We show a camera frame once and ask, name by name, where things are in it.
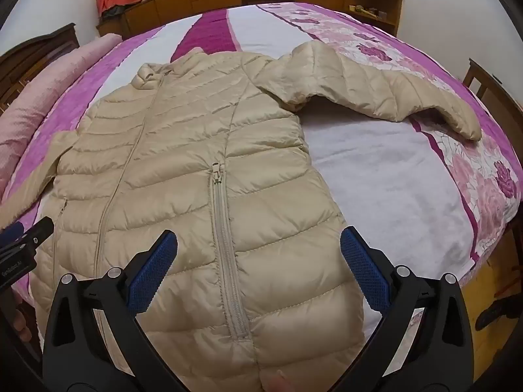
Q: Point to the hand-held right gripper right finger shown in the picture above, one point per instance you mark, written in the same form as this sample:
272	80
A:
363	269

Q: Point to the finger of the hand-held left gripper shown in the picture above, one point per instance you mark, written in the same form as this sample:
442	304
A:
34	232

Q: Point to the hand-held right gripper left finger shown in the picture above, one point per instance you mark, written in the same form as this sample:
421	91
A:
149	271

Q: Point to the beige puffer jacket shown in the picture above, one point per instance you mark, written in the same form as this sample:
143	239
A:
171	179

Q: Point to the person's left hand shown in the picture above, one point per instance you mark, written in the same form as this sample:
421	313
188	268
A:
20	320

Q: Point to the person's right hand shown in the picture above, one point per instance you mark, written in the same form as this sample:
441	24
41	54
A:
280	382

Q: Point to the floral striped bed sheet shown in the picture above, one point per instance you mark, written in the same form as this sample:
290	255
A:
376	179

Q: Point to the dark slipper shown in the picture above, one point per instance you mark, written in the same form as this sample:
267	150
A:
495	312

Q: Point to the pink rolled quilt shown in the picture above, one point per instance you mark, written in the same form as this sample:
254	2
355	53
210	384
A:
41	90

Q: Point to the dark wooden headboard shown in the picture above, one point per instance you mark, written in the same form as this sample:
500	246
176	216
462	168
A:
24	55

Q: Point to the wooden chair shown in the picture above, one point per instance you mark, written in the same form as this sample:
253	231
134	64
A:
482	79

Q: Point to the dark cloth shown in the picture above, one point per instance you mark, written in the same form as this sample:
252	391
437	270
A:
112	12

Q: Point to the small yellow object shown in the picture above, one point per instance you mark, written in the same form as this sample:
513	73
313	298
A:
359	9

